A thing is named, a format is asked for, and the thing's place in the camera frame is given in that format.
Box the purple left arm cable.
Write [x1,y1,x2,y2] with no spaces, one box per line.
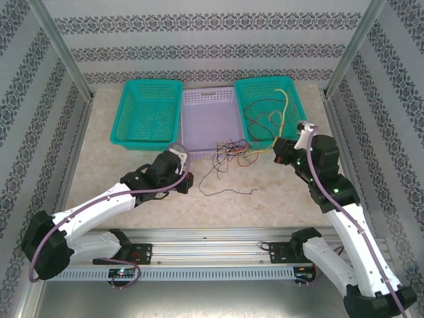
[28,142,191,284]

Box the pile of coloured wires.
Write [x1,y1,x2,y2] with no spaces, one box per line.
[197,165,259,197]
[215,138,249,180]

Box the teal plastic basket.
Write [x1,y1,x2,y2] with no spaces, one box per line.
[233,76,308,150]
[110,79,184,152]

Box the yellow wire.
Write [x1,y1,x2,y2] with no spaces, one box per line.
[248,87,291,156]

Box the short purple cable loop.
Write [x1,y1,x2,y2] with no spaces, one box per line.
[111,257,142,290]

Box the white slotted cable duct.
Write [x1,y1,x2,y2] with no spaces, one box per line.
[56,264,319,283]

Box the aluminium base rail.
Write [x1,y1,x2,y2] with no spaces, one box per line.
[79,227,332,266]

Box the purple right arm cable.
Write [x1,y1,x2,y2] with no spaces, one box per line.
[307,125,410,318]

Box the aluminium frame post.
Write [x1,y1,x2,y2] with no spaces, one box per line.
[27,0,95,101]
[323,0,388,99]

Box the small circuit board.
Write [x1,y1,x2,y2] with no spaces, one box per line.
[293,266,317,283]
[108,267,138,278]

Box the aluminium frame side rail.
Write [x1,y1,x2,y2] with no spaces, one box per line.
[29,97,97,266]
[321,94,390,266]

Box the lavender plastic basket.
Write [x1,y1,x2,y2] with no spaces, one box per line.
[180,87,250,163]

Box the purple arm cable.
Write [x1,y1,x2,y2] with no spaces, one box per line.
[307,125,410,318]
[28,142,191,284]

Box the orange wire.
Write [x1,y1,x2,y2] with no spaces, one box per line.
[195,145,233,165]

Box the dark red wire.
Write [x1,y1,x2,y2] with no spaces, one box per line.
[217,142,252,166]

